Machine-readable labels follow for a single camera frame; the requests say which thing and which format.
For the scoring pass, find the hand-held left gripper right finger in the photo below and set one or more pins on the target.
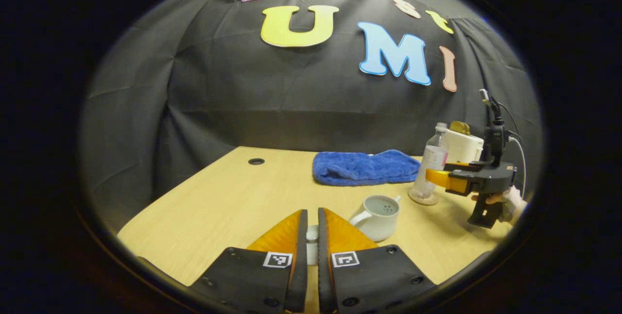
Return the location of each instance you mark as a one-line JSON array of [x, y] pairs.
[[324, 280]]

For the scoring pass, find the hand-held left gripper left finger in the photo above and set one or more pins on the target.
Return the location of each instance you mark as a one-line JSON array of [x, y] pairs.
[[300, 275]]

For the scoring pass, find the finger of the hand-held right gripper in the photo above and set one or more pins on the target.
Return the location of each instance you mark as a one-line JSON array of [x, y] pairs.
[[459, 183], [464, 167]]

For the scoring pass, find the clear plastic water bottle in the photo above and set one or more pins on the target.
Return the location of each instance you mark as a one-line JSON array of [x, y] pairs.
[[432, 158]]

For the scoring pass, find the round wooden coaster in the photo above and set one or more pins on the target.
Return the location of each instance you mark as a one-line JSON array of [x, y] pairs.
[[423, 201]]

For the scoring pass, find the white ceramic teacup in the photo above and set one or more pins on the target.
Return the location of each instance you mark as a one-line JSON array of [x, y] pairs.
[[379, 226]]

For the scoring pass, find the white toaster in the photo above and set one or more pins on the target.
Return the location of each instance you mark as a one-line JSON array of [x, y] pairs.
[[464, 148]]

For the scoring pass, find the brown bread slice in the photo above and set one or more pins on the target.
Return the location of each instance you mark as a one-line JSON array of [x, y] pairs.
[[459, 128]]

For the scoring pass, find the blue towel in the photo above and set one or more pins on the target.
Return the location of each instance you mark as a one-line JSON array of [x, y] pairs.
[[364, 168]]

